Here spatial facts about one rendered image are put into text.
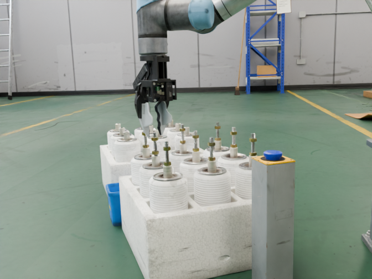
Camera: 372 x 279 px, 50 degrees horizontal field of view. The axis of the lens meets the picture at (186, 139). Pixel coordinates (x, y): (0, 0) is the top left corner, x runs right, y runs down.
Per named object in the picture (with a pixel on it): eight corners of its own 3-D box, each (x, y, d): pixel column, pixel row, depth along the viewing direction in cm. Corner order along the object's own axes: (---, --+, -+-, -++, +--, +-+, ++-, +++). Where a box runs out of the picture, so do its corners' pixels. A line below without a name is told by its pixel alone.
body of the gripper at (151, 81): (151, 104, 99) (149, 55, 97) (136, 102, 106) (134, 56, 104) (177, 102, 103) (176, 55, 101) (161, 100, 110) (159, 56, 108)
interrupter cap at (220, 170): (194, 176, 100) (194, 173, 100) (200, 168, 107) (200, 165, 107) (224, 177, 98) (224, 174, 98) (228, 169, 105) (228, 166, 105)
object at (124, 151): (139, 181, 159) (137, 137, 156) (144, 188, 150) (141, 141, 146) (115, 184, 156) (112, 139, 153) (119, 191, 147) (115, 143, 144)
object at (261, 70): (274, 76, 696) (274, 65, 692) (276, 77, 672) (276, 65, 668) (256, 77, 700) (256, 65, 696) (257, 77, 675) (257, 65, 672)
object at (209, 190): (191, 243, 102) (189, 176, 99) (199, 228, 111) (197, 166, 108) (228, 246, 100) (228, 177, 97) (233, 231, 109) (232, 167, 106)
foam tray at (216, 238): (230, 211, 142) (230, 163, 139) (292, 261, 106) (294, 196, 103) (122, 229, 130) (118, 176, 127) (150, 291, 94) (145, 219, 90)
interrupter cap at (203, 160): (195, 158, 119) (195, 155, 119) (215, 161, 113) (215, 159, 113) (177, 163, 113) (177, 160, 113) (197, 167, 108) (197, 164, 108)
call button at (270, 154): (275, 158, 90) (275, 149, 90) (285, 161, 86) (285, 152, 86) (260, 159, 89) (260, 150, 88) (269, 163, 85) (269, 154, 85)
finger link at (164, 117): (169, 137, 105) (163, 103, 103) (158, 134, 110) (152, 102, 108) (179, 134, 107) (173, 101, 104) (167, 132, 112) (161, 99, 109)
